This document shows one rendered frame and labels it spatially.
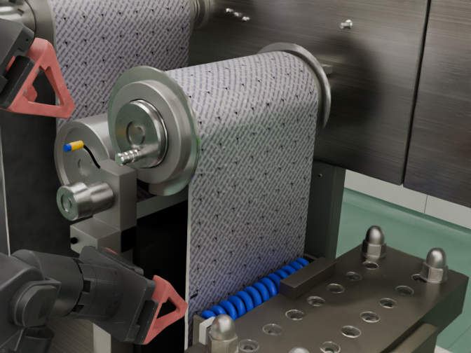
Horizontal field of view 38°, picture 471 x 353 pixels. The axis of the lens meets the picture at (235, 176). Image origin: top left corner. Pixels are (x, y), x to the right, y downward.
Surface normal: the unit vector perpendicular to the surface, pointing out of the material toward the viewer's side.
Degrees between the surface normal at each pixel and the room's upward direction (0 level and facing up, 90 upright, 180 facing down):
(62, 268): 49
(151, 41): 92
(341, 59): 90
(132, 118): 90
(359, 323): 0
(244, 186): 90
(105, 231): 0
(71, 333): 0
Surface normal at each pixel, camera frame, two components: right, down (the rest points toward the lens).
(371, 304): 0.05, -0.93
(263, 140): 0.76, 0.27
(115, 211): -0.65, 0.25
